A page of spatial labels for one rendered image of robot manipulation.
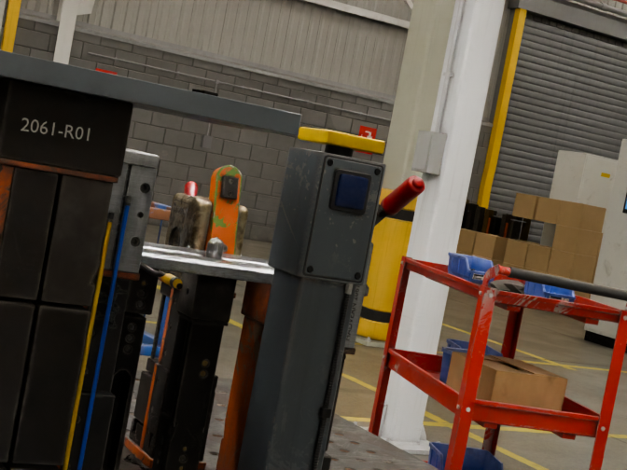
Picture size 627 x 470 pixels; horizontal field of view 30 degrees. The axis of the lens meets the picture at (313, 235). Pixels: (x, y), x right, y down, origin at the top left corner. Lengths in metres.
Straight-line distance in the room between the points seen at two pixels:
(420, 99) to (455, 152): 3.20
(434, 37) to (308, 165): 7.35
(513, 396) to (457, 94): 2.09
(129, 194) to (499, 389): 2.29
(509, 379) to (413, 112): 5.15
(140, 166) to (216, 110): 0.20
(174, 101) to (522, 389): 2.51
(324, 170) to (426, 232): 4.11
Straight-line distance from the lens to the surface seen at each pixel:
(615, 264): 11.59
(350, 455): 1.85
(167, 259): 1.27
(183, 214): 1.57
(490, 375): 3.31
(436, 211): 5.11
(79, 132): 0.93
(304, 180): 1.04
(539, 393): 3.38
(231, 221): 1.53
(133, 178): 1.12
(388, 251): 8.24
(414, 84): 8.37
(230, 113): 0.94
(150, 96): 0.92
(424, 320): 5.16
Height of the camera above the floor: 1.12
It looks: 3 degrees down
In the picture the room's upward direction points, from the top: 11 degrees clockwise
